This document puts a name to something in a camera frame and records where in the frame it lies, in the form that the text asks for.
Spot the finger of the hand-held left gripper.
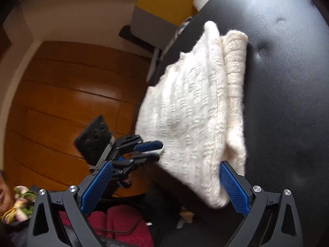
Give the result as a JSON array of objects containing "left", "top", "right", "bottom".
[
  {"left": 113, "top": 151, "right": 161, "bottom": 178},
  {"left": 116, "top": 134, "right": 164, "bottom": 153}
]

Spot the cream knitted sweater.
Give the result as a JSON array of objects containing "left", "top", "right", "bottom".
[{"left": 135, "top": 21, "right": 248, "bottom": 209}]

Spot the red cloth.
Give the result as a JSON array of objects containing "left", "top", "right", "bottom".
[{"left": 86, "top": 205, "right": 155, "bottom": 247}]

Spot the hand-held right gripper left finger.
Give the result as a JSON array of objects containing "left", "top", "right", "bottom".
[{"left": 27, "top": 162, "right": 115, "bottom": 247}]

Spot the floral patterned cloth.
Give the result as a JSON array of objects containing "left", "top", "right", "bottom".
[{"left": 0, "top": 185, "right": 38, "bottom": 224}]

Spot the black cable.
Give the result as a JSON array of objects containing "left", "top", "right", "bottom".
[{"left": 90, "top": 216, "right": 147, "bottom": 234}]

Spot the person's head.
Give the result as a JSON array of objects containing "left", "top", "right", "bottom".
[{"left": 0, "top": 171, "right": 12, "bottom": 213}]

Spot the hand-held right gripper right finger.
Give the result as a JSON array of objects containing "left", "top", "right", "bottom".
[{"left": 219, "top": 161, "right": 303, "bottom": 247}]

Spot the grey yellow blue sofa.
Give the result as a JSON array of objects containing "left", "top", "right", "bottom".
[{"left": 131, "top": 0, "right": 232, "bottom": 81}]

